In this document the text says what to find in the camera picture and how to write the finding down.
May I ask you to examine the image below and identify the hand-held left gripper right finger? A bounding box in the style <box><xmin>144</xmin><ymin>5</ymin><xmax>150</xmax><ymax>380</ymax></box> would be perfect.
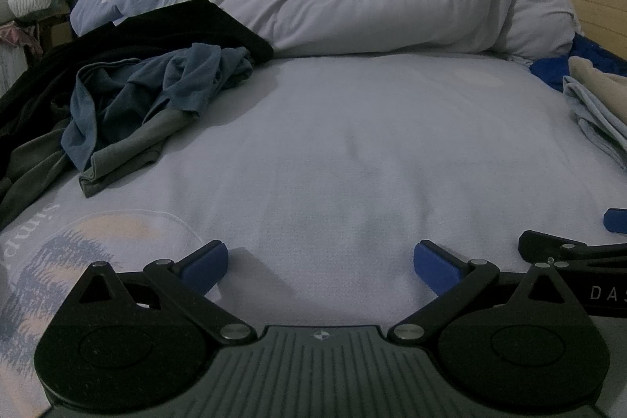
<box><xmin>413</xmin><ymin>240</ymin><xmax>589</xmax><ymax>346</ymax></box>

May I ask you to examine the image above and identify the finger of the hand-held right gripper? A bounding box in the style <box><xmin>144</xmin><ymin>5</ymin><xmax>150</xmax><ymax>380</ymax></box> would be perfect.
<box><xmin>518</xmin><ymin>229</ymin><xmax>627</xmax><ymax>270</ymax></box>
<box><xmin>603</xmin><ymin>208</ymin><xmax>627</xmax><ymax>233</ymax></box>

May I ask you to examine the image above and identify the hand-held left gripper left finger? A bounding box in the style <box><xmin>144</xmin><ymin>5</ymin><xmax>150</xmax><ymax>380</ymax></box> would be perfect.
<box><xmin>56</xmin><ymin>240</ymin><xmax>258</xmax><ymax>346</ymax></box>

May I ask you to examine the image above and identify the light blue garment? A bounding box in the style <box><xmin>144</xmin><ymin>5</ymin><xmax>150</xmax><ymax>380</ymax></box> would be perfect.
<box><xmin>562</xmin><ymin>75</ymin><xmax>627</xmax><ymax>174</ymax></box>

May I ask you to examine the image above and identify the large black garment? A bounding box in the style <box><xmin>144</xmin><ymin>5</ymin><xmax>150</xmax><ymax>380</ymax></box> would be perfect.
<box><xmin>0</xmin><ymin>0</ymin><xmax>274</xmax><ymax>184</ymax></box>

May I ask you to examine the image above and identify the grey-green t-shirt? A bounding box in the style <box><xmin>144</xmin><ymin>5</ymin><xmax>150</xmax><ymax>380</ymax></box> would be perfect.
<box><xmin>0</xmin><ymin>105</ymin><xmax>197</xmax><ymax>233</ymax></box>

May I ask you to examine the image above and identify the dark blue cloth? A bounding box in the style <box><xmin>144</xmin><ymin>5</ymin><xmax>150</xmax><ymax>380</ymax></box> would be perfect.
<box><xmin>529</xmin><ymin>31</ymin><xmax>627</xmax><ymax>93</ymax></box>

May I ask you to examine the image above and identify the blue t-shirt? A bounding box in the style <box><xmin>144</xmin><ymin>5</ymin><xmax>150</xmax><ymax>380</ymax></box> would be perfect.
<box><xmin>61</xmin><ymin>42</ymin><xmax>254</xmax><ymax>171</ymax></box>

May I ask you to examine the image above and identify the wooden headboard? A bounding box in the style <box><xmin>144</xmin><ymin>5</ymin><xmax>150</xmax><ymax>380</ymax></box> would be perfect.
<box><xmin>558</xmin><ymin>0</ymin><xmax>627</xmax><ymax>51</ymax></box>

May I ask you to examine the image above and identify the blue printed duvet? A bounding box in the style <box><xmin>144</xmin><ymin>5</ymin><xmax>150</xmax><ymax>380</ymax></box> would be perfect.
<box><xmin>71</xmin><ymin>0</ymin><xmax>581</xmax><ymax>66</ymax></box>

